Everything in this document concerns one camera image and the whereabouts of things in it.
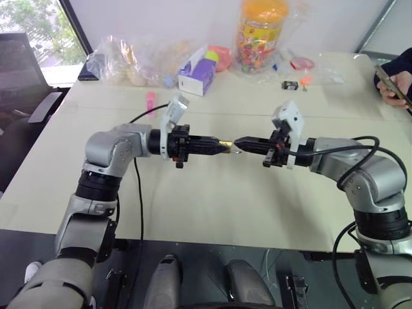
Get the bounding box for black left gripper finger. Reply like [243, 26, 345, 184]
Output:
[189, 135, 227, 147]
[189, 145, 227, 156]

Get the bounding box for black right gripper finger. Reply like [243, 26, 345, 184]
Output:
[234, 136, 275, 146]
[235, 144, 274, 156]

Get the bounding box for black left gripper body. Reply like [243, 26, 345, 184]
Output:
[167, 124, 192, 170]

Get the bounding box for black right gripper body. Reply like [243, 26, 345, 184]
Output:
[261, 120, 292, 169]

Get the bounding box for bystander's bare hand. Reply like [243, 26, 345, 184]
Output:
[375, 71, 412, 111]

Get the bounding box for small pink plastic case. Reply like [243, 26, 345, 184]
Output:
[145, 91, 158, 119]

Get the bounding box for purple and white tissue box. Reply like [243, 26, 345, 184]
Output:
[177, 44, 218, 97]

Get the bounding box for clear plastic bag of snacks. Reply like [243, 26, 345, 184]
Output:
[86, 34, 194, 88]

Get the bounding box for candy jar with orange lid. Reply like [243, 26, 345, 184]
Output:
[232, 0, 290, 74]

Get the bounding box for bystander's smartphone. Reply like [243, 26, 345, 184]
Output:
[374, 64, 412, 109]

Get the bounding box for dark grey rounded shape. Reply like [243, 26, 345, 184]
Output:
[142, 254, 182, 309]
[224, 259, 277, 309]

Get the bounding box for bystander's dark sleeve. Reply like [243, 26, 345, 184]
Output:
[372, 47, 412, 85]

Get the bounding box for black office chair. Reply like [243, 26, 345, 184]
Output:
[0, 31, 64, 194]

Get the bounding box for white shoe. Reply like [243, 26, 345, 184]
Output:
[24, 261, 44, 285]

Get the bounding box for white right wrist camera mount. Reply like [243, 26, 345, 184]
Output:
[271, 99, 306, 170]

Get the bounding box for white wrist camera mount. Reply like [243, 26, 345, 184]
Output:
[158, 93, 190, 160]
[271, 99, 306, 170]

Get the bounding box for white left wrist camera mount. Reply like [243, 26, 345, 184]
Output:
[158, 93, 190, 160]

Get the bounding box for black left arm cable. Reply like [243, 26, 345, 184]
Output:
[127, 102, 171, 302]

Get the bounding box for red ring in plastic wrap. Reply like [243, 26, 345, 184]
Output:
[290, 56, 315, 71]

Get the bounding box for thin white wire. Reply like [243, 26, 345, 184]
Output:
[264, 248, 279, 292]

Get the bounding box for black window frame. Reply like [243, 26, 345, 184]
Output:
[59, 0, 95, 56]

